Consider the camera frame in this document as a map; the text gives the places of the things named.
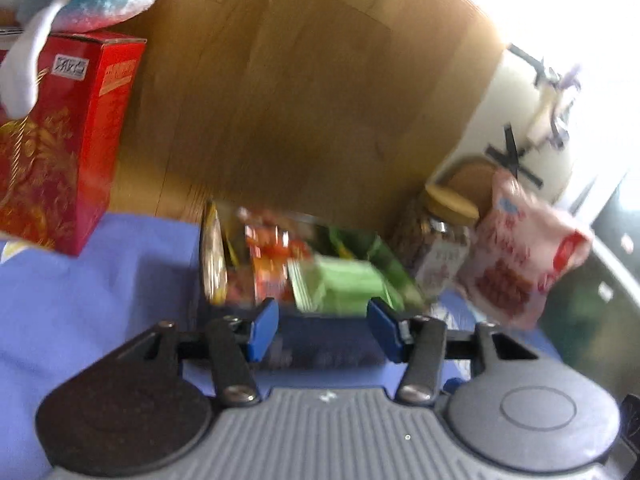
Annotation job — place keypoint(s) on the nut jar with gold lid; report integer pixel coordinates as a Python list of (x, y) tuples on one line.
[(440, 245)]

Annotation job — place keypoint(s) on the pink snack bag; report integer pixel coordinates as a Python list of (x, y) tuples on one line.
[(515, 260)]

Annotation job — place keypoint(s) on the red orange snack packet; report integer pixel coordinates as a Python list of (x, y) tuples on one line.
[(272, 265)]

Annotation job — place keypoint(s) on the red gift box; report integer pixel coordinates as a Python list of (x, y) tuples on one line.
[(55, 160)]

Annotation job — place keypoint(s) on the black tape cross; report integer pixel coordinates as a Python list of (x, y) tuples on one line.
[(537, 67)]

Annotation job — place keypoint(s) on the blue printed cloth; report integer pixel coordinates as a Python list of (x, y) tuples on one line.
[(100, 300)]

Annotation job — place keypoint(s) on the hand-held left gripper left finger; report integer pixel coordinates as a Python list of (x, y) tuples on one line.
[(264, 330)]

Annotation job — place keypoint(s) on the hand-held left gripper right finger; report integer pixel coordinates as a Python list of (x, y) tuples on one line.
[(384, 327)]

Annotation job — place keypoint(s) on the dark green snack packet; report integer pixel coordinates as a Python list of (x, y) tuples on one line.
[(390, 260)]

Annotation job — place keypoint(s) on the gold foil snack packet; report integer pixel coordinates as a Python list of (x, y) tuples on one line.
[(214, 255)]

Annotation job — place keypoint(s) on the dark grey panel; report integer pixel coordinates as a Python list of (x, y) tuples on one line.
[(600, 310)]

